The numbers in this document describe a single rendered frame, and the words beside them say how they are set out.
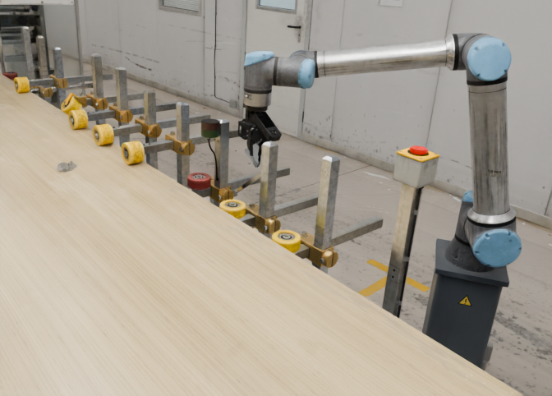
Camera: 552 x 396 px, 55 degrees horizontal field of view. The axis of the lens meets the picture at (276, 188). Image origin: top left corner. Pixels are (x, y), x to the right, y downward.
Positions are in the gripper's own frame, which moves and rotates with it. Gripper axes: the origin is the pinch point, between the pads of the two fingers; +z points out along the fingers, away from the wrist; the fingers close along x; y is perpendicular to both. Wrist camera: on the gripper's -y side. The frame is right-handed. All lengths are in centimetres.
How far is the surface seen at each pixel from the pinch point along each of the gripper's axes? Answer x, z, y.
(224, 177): 7.6, 5.9, 8.6
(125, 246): 56, 7, -15
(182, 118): 8.8, -8.8, 33.7
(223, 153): 8.5, -2.9, 8.7
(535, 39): -260, -27, 31
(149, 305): 63, 7, -41
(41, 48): 8, -12, 184
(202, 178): 14.1, 6.5, 12.5
